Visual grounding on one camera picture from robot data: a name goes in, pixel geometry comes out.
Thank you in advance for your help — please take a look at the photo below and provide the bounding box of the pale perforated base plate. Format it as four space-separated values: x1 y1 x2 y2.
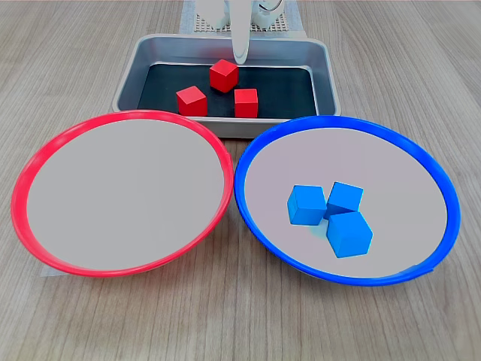
195 7 292 33

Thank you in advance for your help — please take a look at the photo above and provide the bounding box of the blue cube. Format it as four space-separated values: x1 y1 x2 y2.
286 184 328 226
325 211 374 259
325 181 365 215

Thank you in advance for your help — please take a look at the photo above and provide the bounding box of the blue-rimmed white plate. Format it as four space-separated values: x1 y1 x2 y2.
232 114 461 287

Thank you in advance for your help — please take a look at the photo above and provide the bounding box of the white tape piece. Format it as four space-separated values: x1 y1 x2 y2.
40 265 71 278

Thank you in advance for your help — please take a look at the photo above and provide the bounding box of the red cube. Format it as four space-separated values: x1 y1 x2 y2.
175 85 209 117
209 59 240 93
233 88 259 118

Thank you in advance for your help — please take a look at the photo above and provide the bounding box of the red-rimmed white plate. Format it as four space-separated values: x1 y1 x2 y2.
10 108 234 278

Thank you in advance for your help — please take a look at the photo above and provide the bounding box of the steel tray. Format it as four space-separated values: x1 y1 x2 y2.
111 33 342 139

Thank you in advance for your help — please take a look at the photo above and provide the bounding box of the black cable loop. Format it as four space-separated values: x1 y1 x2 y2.
255 0 283 13

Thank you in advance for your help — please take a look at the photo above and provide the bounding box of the black tray mat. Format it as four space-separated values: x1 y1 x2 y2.
137 63 319 118

